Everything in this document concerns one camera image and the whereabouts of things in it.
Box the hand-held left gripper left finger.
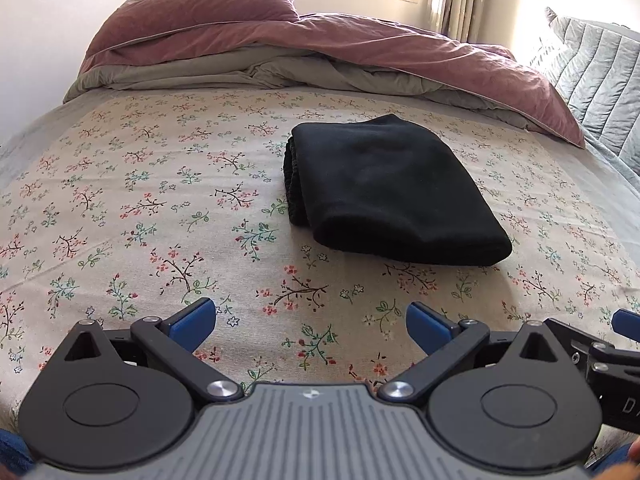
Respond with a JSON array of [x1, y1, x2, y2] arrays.
[[60, 297, 241, 404]]

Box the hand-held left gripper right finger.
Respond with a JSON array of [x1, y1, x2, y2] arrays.
[[377, 301, 561, 404]]

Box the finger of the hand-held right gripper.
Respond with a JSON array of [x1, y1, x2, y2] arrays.
[[544, 317, 617, 362], [612, 309, 640, 337]]

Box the black pants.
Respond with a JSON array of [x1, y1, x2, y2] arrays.
[[282, 114, 513, 267]]

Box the floral blanket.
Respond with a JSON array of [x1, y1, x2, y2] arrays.
[[0, 82, 640, 461]]

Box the grey quilted headboard cushion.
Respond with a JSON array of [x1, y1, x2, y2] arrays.
[[525, 6, 640, 161]]

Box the pink duvet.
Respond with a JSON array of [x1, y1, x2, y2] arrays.
[[62, 12, 586, 150]]

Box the pink pillow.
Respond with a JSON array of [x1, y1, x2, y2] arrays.
[[80, 0, 300, 73]]

